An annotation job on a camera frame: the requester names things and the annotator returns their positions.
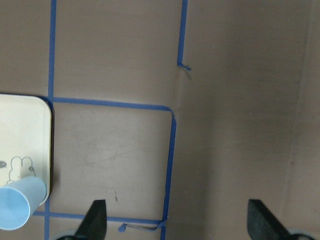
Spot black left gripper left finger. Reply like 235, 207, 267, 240
74, 199, 107, 240

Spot cream bunny tray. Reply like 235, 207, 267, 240
0, 94, 52, 198

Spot light blue cup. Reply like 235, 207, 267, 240
0, 176, 47, 231

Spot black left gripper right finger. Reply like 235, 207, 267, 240
247, 199, 298, 240

